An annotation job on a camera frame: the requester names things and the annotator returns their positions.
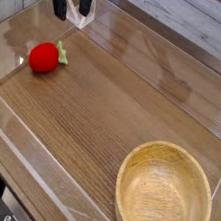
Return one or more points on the oval wooden bowl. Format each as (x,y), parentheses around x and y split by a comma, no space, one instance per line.
(161,181)

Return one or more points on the red plush strawberry toy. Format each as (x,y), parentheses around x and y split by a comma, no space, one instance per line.
(47,56)

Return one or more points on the clear acrylic enclosure walls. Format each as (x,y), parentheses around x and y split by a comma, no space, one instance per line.
(65,133)

